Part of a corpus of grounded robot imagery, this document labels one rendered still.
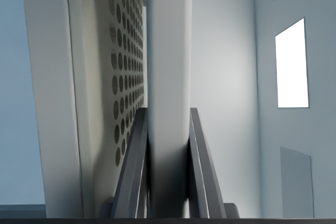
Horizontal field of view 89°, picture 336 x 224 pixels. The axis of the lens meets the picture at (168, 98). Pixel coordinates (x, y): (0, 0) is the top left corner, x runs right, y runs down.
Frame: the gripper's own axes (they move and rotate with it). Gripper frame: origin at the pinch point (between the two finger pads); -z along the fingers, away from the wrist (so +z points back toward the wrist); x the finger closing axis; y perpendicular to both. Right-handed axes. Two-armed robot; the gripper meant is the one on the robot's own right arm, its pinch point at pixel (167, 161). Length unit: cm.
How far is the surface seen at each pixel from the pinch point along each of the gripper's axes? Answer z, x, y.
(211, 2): -390, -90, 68
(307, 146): -125, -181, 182
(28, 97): -97, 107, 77
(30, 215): -20, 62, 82
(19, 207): -23, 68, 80
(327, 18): -203, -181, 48
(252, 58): -311, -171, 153
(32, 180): -58, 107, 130
